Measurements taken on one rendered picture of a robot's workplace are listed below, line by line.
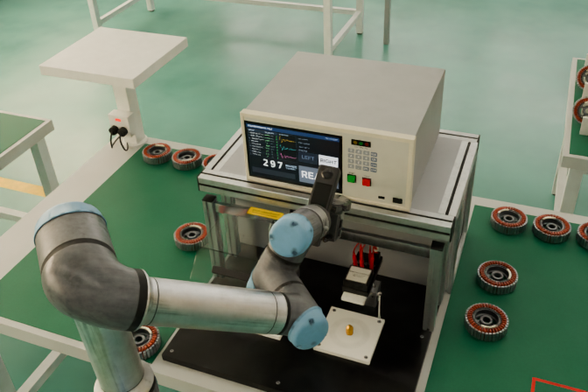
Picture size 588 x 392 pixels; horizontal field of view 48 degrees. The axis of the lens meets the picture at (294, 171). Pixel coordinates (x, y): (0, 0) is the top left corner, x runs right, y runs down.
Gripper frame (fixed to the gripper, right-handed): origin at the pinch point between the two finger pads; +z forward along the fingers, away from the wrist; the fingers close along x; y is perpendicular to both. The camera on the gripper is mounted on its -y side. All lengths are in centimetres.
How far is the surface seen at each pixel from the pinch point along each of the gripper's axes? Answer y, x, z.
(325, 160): -6.7, -6.8, 6.1
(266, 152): -6.0, -22.5, 6.5
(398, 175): -6.3, 11.5, 6.4
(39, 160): 28, -158, 83
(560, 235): 13, 53, 66
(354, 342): 39.5, 6.1, 11.2
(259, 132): -11.1, -24.0, 4.1
